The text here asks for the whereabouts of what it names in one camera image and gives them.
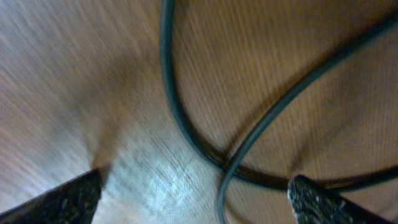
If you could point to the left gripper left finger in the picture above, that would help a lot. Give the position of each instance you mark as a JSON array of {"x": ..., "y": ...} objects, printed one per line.
[{"x": 74, "y": 201}]

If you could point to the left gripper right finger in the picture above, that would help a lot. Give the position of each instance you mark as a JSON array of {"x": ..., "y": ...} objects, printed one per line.
[{"x": 313, "y": 204}]

